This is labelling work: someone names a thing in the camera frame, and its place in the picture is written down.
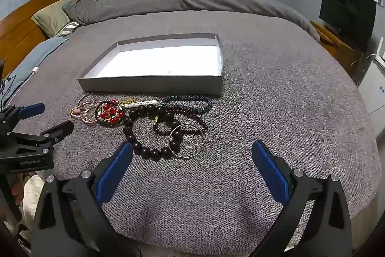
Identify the white appliance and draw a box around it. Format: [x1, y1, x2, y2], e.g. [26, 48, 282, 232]
[358, 55, 385, 138]

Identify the dark red bead bracelet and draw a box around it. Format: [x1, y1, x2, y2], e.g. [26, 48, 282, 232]
[152, 108, 209, 137]

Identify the blue blanket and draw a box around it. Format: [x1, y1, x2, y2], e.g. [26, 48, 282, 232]
[1, 37, 69, 105]

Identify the olive green pillow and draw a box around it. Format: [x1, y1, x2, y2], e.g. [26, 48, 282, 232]
[31, 0, 78, 38]

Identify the large black bead bracelet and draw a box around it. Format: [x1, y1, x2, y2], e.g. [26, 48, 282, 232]
[122, 104, 184, 161]

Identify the silver bangle bracelet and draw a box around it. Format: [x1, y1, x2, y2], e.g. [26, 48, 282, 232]
[167, 123, 206, 159]

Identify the blue bead bracelet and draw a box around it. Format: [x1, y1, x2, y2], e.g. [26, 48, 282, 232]
[161, 94, 213, 115]

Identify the wooden tv stand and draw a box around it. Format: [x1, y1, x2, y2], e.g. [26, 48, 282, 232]
[311, 21, 362, 77]

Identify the striped pillow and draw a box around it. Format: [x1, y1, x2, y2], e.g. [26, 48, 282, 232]
[57, 21, 80, 37]

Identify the white pearl bracelet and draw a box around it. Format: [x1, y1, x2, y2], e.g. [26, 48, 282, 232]
[119, 99, 160, 110]

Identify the black television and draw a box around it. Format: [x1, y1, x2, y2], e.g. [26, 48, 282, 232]
[319, 0, 377, 52]

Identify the grey folded duvet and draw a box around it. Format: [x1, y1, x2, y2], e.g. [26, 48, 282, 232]
[63, 0, 321, 42]

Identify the grey shallow cardboard tray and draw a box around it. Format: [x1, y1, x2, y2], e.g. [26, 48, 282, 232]
[78, 33, 224, 96]

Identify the grey bed cover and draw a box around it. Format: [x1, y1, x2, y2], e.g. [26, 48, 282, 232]
[13, 11, 381, 255]

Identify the wooden headboard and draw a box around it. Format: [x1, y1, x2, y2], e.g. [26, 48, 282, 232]
[0, 0, 60, 78]

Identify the red bead gold charm bracelet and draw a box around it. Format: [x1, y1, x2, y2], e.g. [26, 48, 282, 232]
[95, 99, 126, 127]

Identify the pink braided cord bracelet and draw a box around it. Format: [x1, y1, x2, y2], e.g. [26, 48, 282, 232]
[68, 92, 100, 127]

